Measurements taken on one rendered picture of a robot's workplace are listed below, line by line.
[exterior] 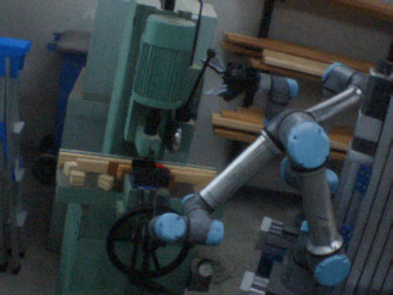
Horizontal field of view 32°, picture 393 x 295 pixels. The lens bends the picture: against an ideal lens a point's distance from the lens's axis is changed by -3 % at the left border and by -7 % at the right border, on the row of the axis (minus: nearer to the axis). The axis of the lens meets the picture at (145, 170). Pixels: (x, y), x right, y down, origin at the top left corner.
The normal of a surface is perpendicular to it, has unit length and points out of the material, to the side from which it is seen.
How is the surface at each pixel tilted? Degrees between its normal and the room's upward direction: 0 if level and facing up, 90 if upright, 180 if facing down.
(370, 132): 90
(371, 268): 90
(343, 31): 90
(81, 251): 90
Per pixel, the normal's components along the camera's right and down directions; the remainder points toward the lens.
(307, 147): 0.06, 0.28
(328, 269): 0.13, 0.51
